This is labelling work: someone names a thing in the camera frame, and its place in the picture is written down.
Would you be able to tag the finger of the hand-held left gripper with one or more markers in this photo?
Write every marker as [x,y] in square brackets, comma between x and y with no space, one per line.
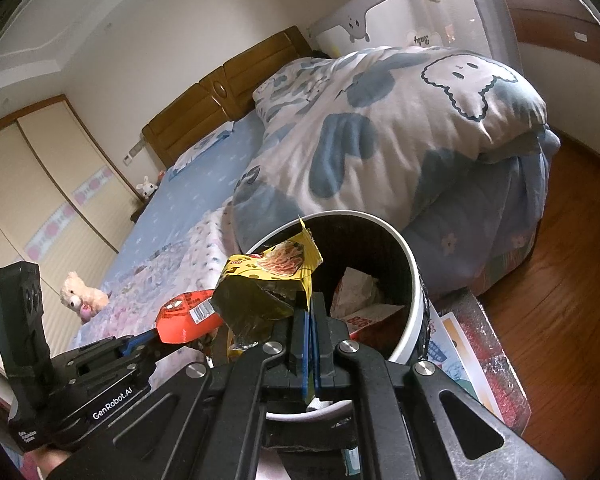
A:
[137,344]

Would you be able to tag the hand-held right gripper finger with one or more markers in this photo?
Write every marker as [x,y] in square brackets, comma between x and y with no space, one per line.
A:
[306,355]
[317,355]

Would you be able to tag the red snack packet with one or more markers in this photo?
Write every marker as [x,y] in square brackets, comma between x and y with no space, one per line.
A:
[185,317]

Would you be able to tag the white and red carton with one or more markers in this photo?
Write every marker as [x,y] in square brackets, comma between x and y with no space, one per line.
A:
[375,317]

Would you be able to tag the yellow snack packet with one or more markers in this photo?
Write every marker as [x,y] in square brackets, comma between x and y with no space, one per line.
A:
[265,280]

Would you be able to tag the white round trash bin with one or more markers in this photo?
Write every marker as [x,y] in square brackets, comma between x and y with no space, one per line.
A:
[375,250]

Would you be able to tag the beige teddy bear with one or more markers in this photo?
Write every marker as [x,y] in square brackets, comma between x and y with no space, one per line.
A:
[80,295]

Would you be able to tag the dark wooden nightstand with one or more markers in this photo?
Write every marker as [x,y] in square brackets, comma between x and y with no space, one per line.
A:
[139,210]

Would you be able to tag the printed paper sheet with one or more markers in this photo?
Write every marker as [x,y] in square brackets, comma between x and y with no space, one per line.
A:
[455,355]

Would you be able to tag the white bunny plush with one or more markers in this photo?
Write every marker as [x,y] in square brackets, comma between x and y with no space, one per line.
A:
[146,188]

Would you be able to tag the blue bedsheet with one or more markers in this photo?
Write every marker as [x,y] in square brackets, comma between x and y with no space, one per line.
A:
[205,185]

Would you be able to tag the papers on floor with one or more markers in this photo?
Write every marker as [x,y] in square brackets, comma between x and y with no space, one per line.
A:
[495,360]

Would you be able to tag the cream sliding door wardrobe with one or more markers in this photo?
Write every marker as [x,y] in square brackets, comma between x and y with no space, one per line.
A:
[30,185]

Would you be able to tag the blue and white pillow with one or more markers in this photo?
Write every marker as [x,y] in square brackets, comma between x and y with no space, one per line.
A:
[200,150]

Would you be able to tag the white quilt with blue print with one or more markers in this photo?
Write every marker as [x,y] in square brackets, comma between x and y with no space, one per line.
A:
[380,135]

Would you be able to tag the wooden headboard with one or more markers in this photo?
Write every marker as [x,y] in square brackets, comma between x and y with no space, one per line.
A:
[190,115]

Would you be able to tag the grey mesh bed rail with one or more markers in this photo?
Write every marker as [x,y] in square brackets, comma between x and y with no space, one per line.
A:
[340,25]

